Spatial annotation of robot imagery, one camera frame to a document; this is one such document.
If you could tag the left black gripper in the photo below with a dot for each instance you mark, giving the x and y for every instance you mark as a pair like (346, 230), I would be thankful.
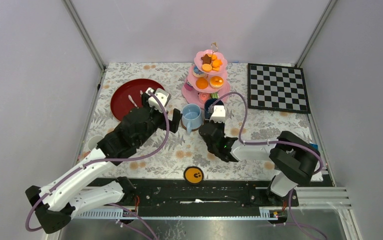
(145, 98)

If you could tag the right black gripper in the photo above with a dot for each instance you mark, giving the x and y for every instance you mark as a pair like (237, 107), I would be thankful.
(220, 124)

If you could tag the light blue mug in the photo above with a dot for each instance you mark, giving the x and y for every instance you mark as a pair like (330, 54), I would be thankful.
(191, 111)

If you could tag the dark blue mug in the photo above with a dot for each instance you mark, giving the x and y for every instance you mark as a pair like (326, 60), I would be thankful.
(209, 107)

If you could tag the white cat-paw food tongs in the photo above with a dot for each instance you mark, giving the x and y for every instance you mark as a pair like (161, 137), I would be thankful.
(135, 98)

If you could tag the orange face black coaster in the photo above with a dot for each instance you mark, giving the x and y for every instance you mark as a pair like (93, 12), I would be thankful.
(193, 175)

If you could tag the orange round cookie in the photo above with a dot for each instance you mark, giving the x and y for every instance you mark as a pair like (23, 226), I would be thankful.
(202, 83)

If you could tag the orange pancake stack toy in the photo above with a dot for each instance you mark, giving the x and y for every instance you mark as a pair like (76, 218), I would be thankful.
(216, 82)

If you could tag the dark red round tray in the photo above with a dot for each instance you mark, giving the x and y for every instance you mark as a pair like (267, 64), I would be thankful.
(120, 106)

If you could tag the blue frosted donut toy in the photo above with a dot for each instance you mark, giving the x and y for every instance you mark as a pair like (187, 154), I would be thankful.
(198, 73)

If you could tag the round orange cracker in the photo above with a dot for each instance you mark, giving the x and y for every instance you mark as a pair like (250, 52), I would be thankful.
(206, 67)

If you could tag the orange flower cookie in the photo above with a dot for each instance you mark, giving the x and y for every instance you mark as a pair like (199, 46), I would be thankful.
(216, 63)

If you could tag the brown star cookie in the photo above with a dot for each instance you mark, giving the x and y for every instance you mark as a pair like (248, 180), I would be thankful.
(206, 59)

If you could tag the white pink mug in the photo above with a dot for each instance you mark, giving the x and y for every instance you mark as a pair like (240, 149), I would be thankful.
(93, 142)

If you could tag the light brown wooden coaster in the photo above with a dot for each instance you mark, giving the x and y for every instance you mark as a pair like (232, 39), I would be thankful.
(191, 125)

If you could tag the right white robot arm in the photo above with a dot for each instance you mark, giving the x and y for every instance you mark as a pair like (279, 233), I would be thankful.
(296, 160)

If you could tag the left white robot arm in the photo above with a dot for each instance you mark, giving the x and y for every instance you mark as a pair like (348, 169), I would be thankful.
(54, 205)

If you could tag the green layered cake slice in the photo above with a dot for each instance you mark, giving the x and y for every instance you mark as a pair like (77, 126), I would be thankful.
(214, 95)

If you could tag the purple cake slice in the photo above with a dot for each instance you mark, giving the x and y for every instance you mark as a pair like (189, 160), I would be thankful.
(188, 86)

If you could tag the pink three-tier cake stand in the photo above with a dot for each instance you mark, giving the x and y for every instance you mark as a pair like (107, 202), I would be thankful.
(207, 78)

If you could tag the black white chessboard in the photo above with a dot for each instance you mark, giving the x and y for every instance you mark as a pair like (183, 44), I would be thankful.
(277, 88)

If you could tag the blue toy brick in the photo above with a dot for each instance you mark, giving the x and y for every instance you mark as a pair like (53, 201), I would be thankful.
(315, 146)

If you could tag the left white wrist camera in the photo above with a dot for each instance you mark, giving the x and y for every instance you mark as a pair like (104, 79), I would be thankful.
(160, 94)

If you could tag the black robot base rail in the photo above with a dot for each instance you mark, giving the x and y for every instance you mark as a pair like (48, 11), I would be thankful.
(211, 198)

